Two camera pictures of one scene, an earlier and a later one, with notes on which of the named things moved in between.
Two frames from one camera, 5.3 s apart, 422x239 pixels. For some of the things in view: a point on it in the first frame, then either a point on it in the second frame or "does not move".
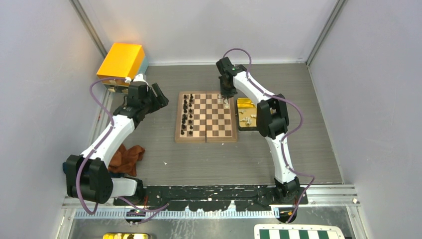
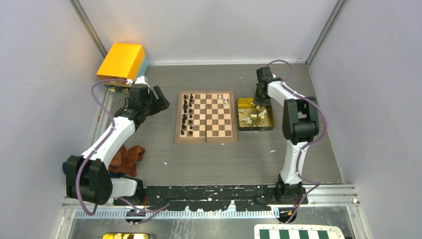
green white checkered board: x=298 y=231 does not move
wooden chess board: x=205 y=117 does not move
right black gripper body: x=226 y=91 to x=262 y=98
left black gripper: x=160 y=101 does not move
